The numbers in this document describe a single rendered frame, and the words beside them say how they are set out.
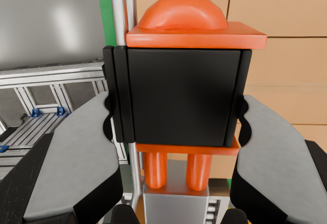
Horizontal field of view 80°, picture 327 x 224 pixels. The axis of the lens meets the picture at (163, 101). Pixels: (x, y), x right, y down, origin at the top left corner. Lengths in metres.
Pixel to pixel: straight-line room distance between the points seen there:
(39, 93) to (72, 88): 0.24
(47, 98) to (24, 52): 0.39
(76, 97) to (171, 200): 1.27
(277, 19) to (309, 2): 0.11
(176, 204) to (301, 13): 0.81
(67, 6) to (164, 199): 1.38
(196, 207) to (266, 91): 0.80
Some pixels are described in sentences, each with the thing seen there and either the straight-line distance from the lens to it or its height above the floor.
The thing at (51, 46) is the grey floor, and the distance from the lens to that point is 1.61.
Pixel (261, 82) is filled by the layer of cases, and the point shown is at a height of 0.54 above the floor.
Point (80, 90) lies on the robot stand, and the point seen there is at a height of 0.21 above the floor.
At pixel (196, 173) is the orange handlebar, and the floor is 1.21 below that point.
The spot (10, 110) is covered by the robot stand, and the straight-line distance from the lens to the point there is 1.76.
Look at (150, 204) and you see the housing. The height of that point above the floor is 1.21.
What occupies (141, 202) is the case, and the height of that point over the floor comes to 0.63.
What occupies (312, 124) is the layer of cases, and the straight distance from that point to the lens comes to 1.17.
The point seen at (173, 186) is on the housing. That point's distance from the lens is 0.20.
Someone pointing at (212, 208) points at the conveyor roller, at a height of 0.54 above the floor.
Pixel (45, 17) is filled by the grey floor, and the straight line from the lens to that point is 1.57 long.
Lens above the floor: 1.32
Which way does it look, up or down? 60 degrees down
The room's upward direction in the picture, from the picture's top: 174 degrees counter-clockwise
